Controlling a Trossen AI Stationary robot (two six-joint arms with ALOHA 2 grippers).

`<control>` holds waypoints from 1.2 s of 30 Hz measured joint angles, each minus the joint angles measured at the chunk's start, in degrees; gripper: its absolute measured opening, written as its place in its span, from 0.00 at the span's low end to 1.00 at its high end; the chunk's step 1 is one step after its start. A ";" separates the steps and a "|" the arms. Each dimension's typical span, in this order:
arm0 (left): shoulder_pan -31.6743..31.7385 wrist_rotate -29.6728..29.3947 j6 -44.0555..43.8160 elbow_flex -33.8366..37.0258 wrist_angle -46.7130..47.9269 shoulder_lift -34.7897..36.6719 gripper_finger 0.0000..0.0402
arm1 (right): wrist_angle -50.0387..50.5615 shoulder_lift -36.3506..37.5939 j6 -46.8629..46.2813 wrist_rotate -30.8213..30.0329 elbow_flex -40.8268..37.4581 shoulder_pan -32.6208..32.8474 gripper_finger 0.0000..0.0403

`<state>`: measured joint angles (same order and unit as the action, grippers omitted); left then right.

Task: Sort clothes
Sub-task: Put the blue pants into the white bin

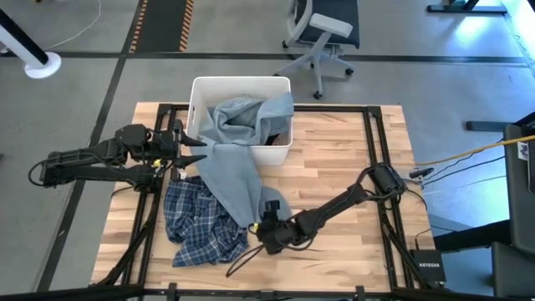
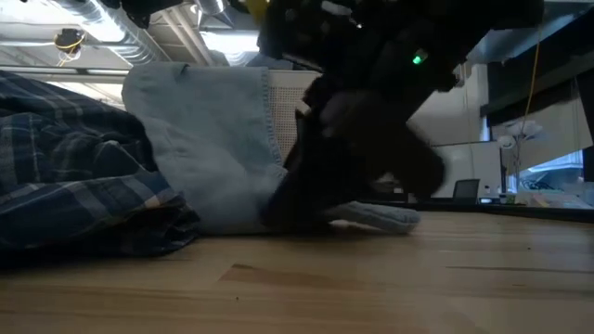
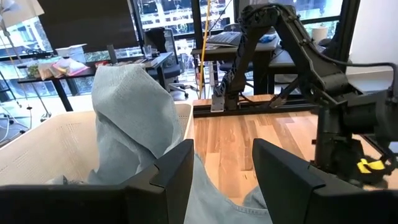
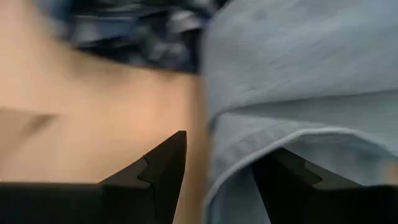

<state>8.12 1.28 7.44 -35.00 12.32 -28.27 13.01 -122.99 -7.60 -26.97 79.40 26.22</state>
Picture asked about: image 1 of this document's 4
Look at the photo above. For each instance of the black desk foot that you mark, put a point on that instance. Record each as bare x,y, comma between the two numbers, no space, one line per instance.
485,125
460,8

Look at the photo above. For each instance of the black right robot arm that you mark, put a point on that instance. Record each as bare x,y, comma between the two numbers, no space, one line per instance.
334,207

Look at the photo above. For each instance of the black Netgear router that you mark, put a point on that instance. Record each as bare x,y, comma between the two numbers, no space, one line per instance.
427,265

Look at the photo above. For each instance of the black desk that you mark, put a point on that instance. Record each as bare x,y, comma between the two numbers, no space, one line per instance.
518,200

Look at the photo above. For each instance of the white and black office chair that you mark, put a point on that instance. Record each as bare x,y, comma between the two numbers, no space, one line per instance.
330,25

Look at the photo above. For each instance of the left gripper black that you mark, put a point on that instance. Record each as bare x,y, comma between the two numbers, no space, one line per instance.
165,144

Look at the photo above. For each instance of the white plastic laundry basket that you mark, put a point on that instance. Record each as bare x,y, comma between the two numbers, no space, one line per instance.
234,85

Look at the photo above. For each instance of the blue-grey polo shirt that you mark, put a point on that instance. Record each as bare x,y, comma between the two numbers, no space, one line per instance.
230,175

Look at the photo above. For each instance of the blue plaid shirt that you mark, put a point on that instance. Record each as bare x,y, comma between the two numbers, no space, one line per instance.
196,221

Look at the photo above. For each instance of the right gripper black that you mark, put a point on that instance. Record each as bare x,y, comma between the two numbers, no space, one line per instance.
276,233

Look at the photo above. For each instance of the white paper tag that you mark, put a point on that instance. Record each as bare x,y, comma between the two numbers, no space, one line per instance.
181,175

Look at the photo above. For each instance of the white tower fan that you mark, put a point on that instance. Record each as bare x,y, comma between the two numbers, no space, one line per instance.
44,67

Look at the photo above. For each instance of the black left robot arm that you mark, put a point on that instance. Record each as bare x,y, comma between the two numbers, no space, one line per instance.
75,167

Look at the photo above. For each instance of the black metal table frame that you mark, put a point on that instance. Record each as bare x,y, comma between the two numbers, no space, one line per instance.
334,109

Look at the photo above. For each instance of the black yellow-striped floor mat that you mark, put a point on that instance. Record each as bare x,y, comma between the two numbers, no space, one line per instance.
163,25

